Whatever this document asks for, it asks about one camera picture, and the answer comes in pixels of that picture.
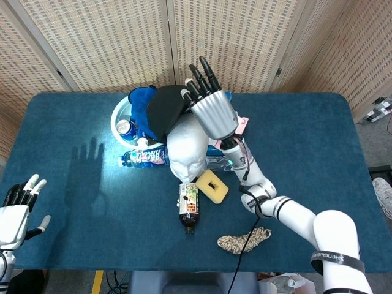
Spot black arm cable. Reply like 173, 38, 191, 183
230, 143, 269, 294

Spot beige braided rope bundle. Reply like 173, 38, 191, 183
217, 226, 273, 255

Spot pink wet wipes pack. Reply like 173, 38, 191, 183
213, 115, 249, 149

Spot blue soda can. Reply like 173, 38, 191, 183
116, 119, 138, 141

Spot blue cloth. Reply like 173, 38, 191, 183
127, 85, 159, 139

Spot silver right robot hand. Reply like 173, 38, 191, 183
180, 56, 241, 140

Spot black baseball cap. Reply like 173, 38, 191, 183
146, 85, 193, 141

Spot white plastic container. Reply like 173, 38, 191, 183
258, 271, 318, 294

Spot brown tea bottle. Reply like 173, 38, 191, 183
176, 182, 202, 236

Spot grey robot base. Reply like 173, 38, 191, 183
127, 270, 260, 294

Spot white power strip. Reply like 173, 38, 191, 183
363, 96, 392, 124

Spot floor cables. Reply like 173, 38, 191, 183
105, 270, 130, 294

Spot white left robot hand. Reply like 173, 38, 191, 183
0, 173, 51, 249

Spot yellow sponge with slot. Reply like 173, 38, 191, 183
195, 170, 230, 202

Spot woven folding screen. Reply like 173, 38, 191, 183
0, 0, 392, 160

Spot white sneaker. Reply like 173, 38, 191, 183
372, 177, 392, 220

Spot white foam mannequin head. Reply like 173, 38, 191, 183
165, 113, 210, 183

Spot white plastic basin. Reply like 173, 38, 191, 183
110, 94, 166, 151

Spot blue labelled drink bottle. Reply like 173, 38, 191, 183
117, 146, 171, 169

